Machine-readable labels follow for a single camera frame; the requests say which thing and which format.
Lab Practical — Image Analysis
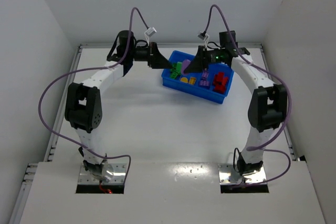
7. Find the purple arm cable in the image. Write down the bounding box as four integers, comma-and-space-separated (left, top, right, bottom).
203, 4, 292, 187
38, 7, 150, 183

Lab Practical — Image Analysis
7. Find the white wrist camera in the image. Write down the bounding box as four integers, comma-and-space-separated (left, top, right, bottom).
144, 27, 156, 44
197, 31, 209, 48

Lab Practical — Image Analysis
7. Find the purple rounded brick cluster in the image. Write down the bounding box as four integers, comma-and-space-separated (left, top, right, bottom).
181, 59, 191, 75

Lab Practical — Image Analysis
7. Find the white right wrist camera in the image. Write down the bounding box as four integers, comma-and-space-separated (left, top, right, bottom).
197, 31, 209, 48

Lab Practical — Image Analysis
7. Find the red rectangular duplo brick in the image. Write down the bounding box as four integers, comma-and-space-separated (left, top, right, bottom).
213, 83, 226, 94

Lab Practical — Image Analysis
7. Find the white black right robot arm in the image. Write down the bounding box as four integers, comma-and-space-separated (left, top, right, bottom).
189, 31, 291, 175

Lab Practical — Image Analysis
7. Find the green sloped duplo brick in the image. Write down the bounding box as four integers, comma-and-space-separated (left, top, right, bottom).
170, 69, 180, 80

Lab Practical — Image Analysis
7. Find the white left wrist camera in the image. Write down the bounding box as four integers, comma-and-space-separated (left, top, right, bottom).
144, 27, 156, 44

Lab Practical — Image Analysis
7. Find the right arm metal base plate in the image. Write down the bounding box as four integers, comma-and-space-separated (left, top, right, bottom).
218, 163, 267, 186

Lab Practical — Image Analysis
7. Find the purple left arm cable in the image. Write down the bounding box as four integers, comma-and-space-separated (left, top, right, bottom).
38, 7, 150, 183

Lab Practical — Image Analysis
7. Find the blue plastic divided bin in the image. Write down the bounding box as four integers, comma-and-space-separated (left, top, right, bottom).
161, 50, 234, 104

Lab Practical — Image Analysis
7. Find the green brick cluster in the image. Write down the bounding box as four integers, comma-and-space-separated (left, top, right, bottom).
175, 62, 182, 75

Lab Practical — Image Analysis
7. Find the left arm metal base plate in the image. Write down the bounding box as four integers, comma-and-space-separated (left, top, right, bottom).
78, 163, 127, 186

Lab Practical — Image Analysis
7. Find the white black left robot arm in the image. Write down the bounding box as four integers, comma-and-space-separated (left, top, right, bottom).
65, 30, 174, 182

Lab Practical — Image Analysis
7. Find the yellow rounded duplo brick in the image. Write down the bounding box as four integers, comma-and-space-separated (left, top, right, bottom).
180, 77, 189, 83

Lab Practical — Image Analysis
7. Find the purple rounded duplo brick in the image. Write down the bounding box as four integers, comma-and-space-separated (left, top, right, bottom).
201, 70, 209, 81

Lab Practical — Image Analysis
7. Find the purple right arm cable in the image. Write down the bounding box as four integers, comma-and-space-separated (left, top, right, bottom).
203, 4, 292, 187

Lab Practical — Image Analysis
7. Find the red rounded duplo brick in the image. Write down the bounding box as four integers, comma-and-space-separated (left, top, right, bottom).
213, 72, 229, 86

